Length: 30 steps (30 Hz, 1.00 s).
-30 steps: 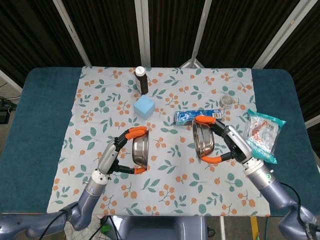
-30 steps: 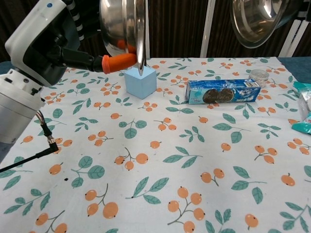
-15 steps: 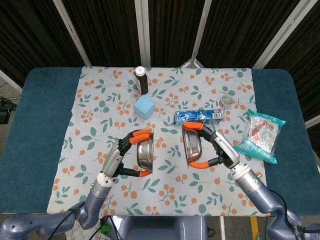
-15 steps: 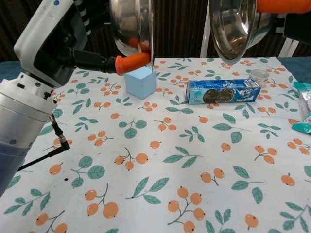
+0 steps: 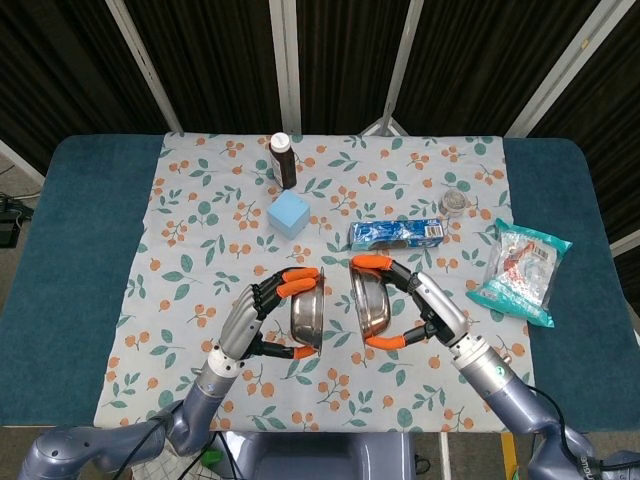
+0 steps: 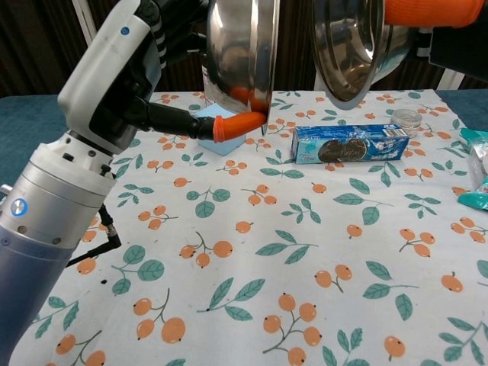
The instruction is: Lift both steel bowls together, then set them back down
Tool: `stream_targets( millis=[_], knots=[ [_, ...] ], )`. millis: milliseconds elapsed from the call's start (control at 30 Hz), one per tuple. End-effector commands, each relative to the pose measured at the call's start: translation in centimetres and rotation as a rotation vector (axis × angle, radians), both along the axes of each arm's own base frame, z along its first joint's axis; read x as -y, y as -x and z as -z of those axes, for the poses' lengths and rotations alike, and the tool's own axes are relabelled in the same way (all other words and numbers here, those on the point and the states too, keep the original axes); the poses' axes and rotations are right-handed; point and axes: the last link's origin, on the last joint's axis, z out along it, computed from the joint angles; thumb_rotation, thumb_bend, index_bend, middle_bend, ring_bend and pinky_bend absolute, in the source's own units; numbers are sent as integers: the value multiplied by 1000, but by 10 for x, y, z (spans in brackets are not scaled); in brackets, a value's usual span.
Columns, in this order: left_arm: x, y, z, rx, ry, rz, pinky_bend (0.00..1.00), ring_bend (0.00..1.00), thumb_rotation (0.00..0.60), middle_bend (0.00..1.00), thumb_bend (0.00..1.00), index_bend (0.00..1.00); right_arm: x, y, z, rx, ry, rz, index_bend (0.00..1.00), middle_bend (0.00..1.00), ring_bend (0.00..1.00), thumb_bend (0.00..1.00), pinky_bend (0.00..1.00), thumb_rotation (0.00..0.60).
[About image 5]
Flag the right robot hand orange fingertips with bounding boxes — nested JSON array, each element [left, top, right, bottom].
[[349, 254, 472, 351]]

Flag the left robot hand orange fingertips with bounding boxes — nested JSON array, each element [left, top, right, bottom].
[[218, 267, 322, 362]]

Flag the small stainless steel bowl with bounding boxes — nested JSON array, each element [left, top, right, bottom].
[[348, 264, 393, 346], [289, 268, 329, 357]]

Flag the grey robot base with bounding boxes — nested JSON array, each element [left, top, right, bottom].
[[219, 431, 416, 480]]

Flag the blue cookie box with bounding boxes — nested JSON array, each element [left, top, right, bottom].
[[348, 218, 446, 252]]

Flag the teal snack bag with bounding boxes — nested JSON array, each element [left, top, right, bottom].
[[465, 217, 574, 329]]

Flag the clear round plastic container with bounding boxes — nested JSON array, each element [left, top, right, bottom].
[[438, 188, 470, 217]]

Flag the light blue cube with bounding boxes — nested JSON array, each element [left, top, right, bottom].
[[266, 189, 311, 240]]

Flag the floral print tablecloth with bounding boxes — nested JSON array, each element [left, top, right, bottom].
[[94, 130, 544, 434]]

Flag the brown bottle white cap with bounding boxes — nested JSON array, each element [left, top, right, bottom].
[[269, 132, 299, 190]]

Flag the teal table cover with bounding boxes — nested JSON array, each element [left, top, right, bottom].
[[0, 133, 640, 432]]

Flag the white tripod stand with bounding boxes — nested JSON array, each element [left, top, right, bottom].
[[359, 102, 412, 137]]

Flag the black power strip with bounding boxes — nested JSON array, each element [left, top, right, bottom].
[[0, 197, 32, 247]]

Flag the white partition frame post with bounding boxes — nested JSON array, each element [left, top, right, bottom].
[[504, 0, 632, 137], [268, 0, 302, 135], [0, 139, 46, 184], [104, 0, 184, 133], [609, 233, 640, 257], [382, 0, 426, 121]]

